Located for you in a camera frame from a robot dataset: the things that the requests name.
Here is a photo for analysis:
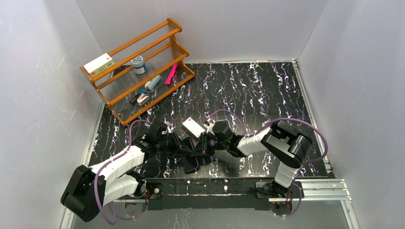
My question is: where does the black phone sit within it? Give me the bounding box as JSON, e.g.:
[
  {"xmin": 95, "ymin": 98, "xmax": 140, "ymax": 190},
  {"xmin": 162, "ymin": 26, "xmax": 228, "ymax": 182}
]
[{"xmin": 181, "ymin": 137, "xmax": 200, "ymax": 174}]

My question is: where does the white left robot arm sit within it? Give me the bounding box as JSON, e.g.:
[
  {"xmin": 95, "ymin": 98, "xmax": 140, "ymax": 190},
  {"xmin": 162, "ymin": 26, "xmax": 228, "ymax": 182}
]
[{"xmin": 60, "ymin": 121, "xmax": 192, "ymax": 225}]

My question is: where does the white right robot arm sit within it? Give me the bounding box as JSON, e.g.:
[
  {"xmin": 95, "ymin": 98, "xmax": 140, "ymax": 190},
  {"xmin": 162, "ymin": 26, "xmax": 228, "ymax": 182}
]
[{"xmin": 191, "ymin": 120, "xmax": 312, "ymax": 197}]

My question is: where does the white red small box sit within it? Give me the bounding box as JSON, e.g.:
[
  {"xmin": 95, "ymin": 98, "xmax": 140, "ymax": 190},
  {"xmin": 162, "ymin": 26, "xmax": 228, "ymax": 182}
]
[{"xmin": 182, "ymin": 117, "xmax": 205, "ymax": 138}]

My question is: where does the black front base bar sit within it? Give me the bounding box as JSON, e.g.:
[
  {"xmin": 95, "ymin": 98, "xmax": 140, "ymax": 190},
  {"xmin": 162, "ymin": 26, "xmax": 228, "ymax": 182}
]
[{"xmin": 115, "ymin": 177, "xmax": 293, "ymax": 212}]

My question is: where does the pink marker pen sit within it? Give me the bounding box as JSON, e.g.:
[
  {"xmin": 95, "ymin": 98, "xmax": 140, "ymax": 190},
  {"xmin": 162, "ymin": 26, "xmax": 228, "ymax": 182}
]
[{"xmin": 165, "ymin": 63, "xmax": 178, "ymax": 85}]

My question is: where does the orange wooden shelf rack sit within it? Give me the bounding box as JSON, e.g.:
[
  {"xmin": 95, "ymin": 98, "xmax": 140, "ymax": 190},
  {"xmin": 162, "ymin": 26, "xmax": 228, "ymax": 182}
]
[{"xmin": 80, "ymin": 18, "xmax": 195, "ymax": 126}]

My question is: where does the blue white round jar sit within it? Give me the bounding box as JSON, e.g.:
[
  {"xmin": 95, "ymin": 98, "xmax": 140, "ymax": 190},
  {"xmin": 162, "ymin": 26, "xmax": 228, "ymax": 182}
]
[{"xmin": 130, "ymin": 55, "xmax": 147, "ymax": 74}]

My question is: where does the white cardboard box on shelf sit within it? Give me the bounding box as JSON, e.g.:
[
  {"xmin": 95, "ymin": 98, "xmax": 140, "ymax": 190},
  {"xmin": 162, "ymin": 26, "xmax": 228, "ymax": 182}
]
[{"xmin": 84, "ymin": 53, "xmax": 115, "ymax": 77}]

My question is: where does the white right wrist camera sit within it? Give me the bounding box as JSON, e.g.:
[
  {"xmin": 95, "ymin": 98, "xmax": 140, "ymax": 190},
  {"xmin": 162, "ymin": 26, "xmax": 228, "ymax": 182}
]
[{"xmin": 203, "ymin": 117, "xmax": 214, "ymax": 133}]

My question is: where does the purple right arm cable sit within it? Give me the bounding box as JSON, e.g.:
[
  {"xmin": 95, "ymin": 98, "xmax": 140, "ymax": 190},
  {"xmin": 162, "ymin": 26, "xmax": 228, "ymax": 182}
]
[{"xmin": 209, "ymin": 109, "xmax": 329, "ymax": 217}]

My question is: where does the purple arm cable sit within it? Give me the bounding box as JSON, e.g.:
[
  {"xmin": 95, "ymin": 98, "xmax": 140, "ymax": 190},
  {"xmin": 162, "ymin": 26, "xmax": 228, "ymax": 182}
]
[
  {"xmin": 94, "ymin": 119, "xmax": 152, "ymax": 226},
  {"xmin": 209, "ymin": 109, "xmax": 329, "ymax": 217}
]

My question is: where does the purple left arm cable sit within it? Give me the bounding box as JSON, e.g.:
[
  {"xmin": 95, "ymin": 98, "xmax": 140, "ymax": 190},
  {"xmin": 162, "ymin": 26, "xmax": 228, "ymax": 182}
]
[{"xmin": 94, "ymin": 119, "xmax": 152, "ymax": 226}]

